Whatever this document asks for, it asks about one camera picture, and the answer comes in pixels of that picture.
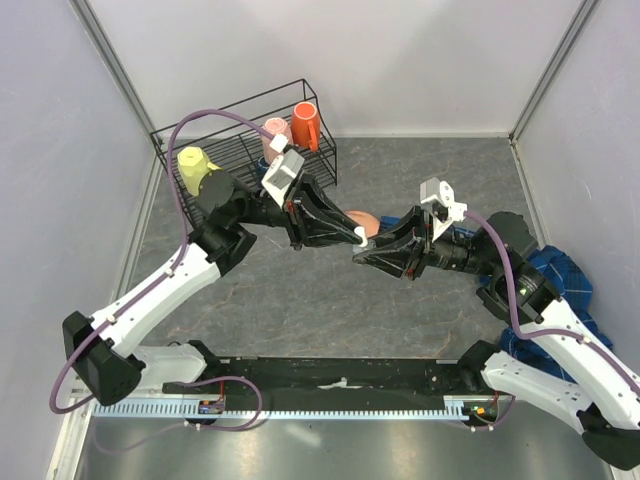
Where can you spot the black wire dish rack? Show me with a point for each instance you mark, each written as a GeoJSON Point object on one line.
{"type": "Point", "coordinates": [237, 148]}

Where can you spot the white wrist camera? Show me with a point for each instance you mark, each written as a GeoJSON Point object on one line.
{"type": "Point", "coordinates": [437, 198]}
{"type": "Point", "coordinates": [281, 175]}

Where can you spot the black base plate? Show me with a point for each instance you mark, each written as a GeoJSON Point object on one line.
{"type": "Point", "coordinates": [355, 382]}

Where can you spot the yellow faceted mug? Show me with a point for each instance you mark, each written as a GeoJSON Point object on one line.
{"type": "Point", "coordinates": [193, 165]}

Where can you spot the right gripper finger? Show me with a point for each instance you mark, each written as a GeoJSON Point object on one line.
{"type": "Point", "coordinates": [405, 229]}
{"type": "Point", "coordinates": [395, 259]}

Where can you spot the blue item in rack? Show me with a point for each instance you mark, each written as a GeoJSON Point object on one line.
{"type": "Point", "coordinates": [262, 167]}

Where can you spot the light blue cable duct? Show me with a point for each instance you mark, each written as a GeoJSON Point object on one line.
{"type": "Point", "coordinates": [446, 409]}

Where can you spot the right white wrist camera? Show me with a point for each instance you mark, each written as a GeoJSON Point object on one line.
{"type": "Point", "coordinates": [437, 198]}

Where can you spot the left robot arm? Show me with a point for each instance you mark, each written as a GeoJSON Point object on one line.
{"type": "Point", "coordinates": [100, 348]}

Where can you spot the white nail polish cap brush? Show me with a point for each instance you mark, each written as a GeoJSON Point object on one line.
{"type": "Point", "coordinates": [361, 233]}

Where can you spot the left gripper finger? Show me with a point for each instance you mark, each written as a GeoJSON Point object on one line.
{"type": "Point", "coordinates": [329, 229]}
{"type": "Point", "coordinates": [320, 202]}

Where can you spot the pink mug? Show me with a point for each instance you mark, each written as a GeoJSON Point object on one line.
{"type": "Point", "coordinates": [276, 127]}

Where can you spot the blue plaid cloth pile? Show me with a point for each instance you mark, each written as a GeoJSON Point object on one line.
{"type": "Point", "coordinates": [574, 287]}

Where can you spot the mannequin hand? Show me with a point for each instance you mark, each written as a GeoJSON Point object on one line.
{"type": "Point", "coordinates": [369, 222]}

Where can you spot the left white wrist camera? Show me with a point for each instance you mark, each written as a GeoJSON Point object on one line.
{"type": "Point", "coordinates": [281, 175]}

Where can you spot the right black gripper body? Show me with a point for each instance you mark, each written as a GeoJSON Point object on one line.
{"type": "Point", "coordinates": [427, 255]}

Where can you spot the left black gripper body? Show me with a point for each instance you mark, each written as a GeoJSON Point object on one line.
{"type": "Point", "coordinates": [294, 209]}

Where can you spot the orange mug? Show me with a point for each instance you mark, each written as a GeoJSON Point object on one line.
{"type": "Point", "coordinates": [305, 126]}

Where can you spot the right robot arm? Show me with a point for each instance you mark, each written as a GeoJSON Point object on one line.
{"type": "Point", "coordinates": [599, 397]}

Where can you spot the blue plaid sleeve forearm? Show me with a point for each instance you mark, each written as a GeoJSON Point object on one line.
{"type": "Point", "coordinates": [386, 222]}

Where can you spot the nail polish bottle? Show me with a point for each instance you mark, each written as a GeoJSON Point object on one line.
{"type": "Point", "coordinates": [357, 249]}

